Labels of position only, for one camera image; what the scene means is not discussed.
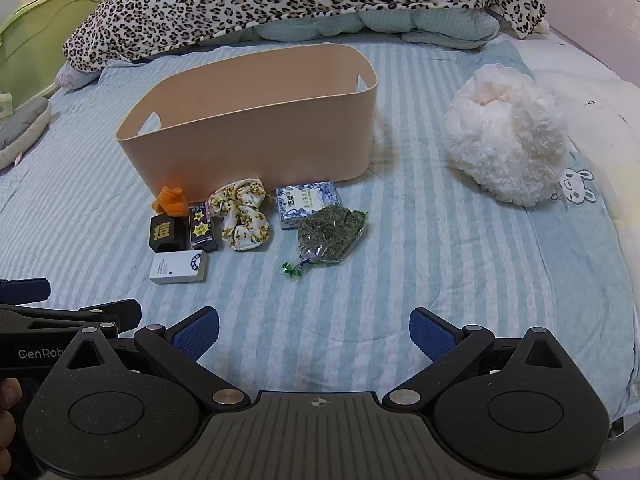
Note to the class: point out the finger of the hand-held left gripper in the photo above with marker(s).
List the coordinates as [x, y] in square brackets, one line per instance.
[25, 290]
[100, 312]

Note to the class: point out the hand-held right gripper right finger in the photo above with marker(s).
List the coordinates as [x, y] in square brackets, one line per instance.
[431, 336]

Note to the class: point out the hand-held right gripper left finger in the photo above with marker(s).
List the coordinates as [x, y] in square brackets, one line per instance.
[197, 336]

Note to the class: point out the person's left hand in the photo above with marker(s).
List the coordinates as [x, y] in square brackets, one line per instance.
[7, 410]

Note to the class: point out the blue striped bed sheet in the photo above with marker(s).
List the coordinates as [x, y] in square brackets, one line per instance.
[400, 270]

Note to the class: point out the small white box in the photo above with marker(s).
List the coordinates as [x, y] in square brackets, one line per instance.
[175, 266]

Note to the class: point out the black box with gold print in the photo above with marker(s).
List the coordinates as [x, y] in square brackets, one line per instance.
[165, 232]

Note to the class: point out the black box with yellow stars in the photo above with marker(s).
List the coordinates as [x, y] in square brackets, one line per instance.
[201, 230]

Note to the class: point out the orange sock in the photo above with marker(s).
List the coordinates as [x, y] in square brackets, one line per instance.
[172, 202]

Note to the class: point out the floral fabric scrunchie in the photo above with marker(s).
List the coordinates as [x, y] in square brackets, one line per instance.
[240, 210]

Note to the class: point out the clear bag of dried herbs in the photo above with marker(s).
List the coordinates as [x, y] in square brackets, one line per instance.
[325, 232]

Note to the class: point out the grey cushion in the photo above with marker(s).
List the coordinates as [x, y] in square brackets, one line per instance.
[22, 120]

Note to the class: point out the blue and white patterned box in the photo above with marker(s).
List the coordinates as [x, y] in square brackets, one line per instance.
[305, 200]

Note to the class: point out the peach plastic storage basket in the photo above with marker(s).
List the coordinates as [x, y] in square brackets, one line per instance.
[250, 145]

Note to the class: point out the white fluffy plush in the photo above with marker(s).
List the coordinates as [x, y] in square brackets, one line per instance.
[505, 135]

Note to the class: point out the green wooden headboard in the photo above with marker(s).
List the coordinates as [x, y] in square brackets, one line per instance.
[45, 30]

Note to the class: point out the white rabbit print quilt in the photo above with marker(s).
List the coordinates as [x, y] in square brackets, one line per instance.
[590, 110]

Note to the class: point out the teal checked quilt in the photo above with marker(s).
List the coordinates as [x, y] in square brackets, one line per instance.
[380, 22]

